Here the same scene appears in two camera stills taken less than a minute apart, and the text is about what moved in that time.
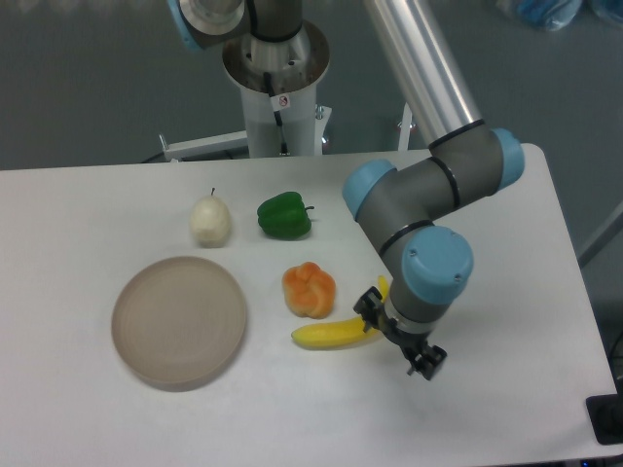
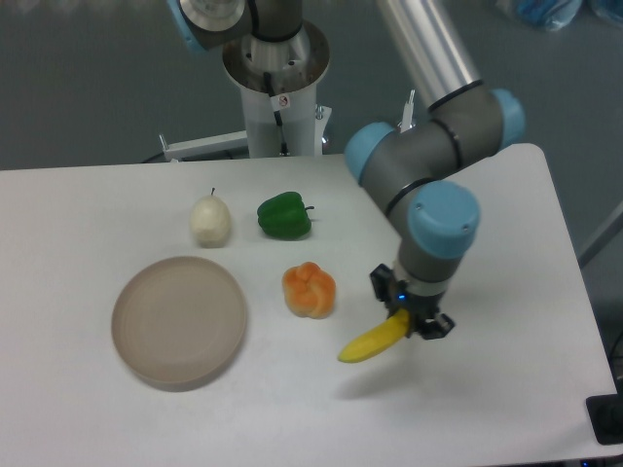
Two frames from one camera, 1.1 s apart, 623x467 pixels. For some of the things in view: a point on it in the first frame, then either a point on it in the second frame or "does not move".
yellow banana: (341, 332) to (394, 329)
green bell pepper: (284, 216) does not move
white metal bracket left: (204, 146) does not move
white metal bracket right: (405, 130) does not move
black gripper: (372, 311) to (419, 307)
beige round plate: (178, 322) does not move
